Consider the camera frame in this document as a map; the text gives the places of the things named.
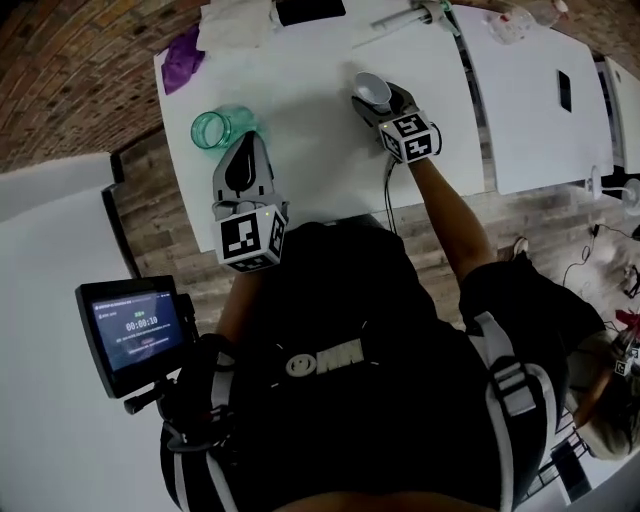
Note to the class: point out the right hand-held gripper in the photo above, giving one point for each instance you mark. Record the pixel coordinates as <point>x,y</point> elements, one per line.
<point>407,132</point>

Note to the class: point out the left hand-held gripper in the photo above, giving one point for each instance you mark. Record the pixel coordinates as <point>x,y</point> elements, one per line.
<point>242,235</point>

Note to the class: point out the green glass jar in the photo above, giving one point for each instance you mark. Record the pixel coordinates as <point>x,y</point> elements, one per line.
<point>220,132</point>

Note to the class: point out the person's right forearm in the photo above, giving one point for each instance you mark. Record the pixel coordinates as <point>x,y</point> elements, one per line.
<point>450,215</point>

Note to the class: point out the person's left forearm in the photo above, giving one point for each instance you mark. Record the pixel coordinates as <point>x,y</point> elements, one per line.
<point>240,305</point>

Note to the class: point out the grey clamp desk lamp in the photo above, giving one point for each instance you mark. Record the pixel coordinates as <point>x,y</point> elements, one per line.
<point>405,19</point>

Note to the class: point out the black tablet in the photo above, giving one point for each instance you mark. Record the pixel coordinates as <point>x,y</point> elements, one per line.
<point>310,11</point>

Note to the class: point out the purple cloth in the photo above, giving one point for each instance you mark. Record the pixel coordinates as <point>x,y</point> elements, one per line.
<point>182,60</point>

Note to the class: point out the clear plastic bag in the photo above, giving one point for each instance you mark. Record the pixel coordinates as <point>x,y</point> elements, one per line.
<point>510,27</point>

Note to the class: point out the person's black shirt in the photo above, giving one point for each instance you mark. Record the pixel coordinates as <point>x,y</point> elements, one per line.
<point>340,300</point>

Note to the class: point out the white cloth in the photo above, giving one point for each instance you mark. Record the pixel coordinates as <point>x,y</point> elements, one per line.
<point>235,22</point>

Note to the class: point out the black phone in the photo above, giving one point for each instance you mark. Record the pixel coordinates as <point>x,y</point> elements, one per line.
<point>565,90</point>

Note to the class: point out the black tablet monitor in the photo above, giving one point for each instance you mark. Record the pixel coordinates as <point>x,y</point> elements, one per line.
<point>135,330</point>

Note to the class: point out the white floor fan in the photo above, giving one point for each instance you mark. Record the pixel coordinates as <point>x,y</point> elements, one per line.
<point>632,197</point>

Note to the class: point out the black metal railing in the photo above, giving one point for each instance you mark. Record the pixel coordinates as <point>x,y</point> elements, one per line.
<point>575,470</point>

